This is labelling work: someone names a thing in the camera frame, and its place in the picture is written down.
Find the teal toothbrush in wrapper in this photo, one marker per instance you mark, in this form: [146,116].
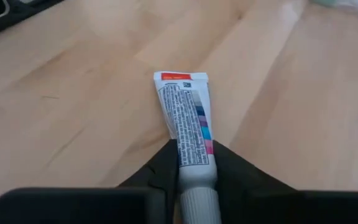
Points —
[353,6]

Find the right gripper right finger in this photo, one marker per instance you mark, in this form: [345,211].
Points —
[241,174]

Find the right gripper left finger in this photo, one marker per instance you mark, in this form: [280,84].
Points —
[166,168]

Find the white toothpaste tube red crimp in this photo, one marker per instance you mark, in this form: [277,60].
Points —
[188,124]

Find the black table edge rail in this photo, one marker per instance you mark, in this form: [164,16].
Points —
[17,15]

